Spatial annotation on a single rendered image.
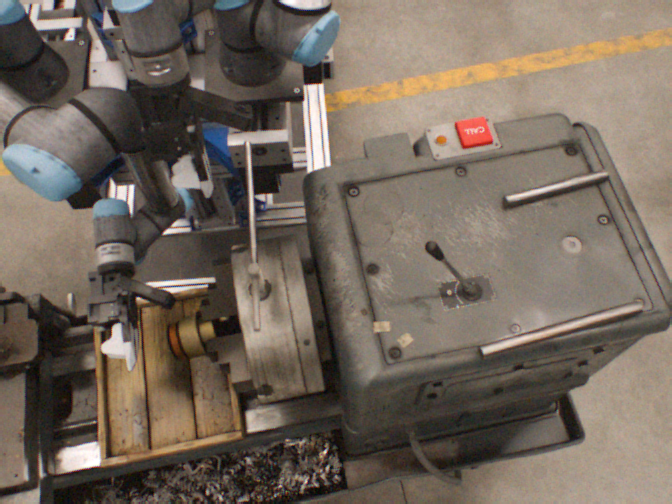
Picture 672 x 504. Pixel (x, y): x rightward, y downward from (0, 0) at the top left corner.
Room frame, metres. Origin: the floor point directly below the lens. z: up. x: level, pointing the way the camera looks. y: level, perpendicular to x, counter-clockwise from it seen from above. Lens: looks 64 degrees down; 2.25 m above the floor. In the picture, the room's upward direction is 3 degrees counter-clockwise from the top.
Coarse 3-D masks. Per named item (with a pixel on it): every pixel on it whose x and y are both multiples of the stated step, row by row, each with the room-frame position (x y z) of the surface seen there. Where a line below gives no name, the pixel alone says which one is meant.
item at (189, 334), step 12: (168, 324) 0.42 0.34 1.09; (180, 324) 0.41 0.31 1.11; (192, 324) 0.41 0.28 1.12; (204, 324) 0.41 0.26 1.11; (216, 324) 0.43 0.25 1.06; (168, 336) 0.39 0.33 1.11; (180, 336) 0.39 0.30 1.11; (192, 336) 0.39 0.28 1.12; (204, 336) 0.39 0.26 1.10; (216, 336) 0.39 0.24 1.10; (180, 348) 0.37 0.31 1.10; (192, 348) 0.37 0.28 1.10; (204, 348) 0.37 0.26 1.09
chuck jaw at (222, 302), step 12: (240, 252) 0.52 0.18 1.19; (216, 264) 0.50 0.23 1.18; (228, 264) 0.50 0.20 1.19; (216, 276) 0.48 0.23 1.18; (228, 276) 0.48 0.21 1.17; (216, 288) 0.46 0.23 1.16; (228, 288) 0.46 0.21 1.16; (204, 300) 0.46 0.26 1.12; (216, 300) 0.45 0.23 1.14; (228, 300) 0.45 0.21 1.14; (204, 312) 0.43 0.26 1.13; (216, 312) 0.43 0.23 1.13; (228, 312) 0.43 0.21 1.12
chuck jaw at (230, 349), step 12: (228, 336) 0.39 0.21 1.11; (240, 336) 0.38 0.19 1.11; (216, 348) 0.36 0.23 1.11; (228, 348) 0.36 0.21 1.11; (240, 348) 0.36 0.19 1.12; (216, 360) 0.35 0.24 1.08; (228, 360) 0.33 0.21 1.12; (240, 360) 0.33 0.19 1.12; (228, 372) 0.32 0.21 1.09; (240, 372) 0.31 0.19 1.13; (240, 384) 0.29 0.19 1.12; (252, 384) 0.29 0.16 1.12; (264, 384) 0.28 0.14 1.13
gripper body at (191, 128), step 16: (144, 96) 0.60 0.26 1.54; (160, 96) 0.61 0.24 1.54; (176, 96) 0.61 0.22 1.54; (144, 112) 0.60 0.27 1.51; (160, 112) 0.60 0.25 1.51; (176, 112) 0.60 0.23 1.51; (144, 128) 0.58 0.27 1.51; (160, 128) 0.57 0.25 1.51; (176, 128) 0.57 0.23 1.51; (192, 128) 0.58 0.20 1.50; (160, 144) 0.56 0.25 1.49; (176, 144) 0.57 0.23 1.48; (160, 160) 0.55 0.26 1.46
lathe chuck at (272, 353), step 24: (264, 240) 0.55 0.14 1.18; (240, 264) 0.48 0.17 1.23; (264, 264) 0.48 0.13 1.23; (240, 288) 0.43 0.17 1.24; (240, 312) 0.38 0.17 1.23; (264, 312) 0.38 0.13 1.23; (288, 312) 0.38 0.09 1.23; (264, 336) 0.35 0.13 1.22; (288, 336) 0.34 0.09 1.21; (264, 360) 0.31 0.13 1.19; (288, 360) 0.31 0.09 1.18; (288, 384) 0.28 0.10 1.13
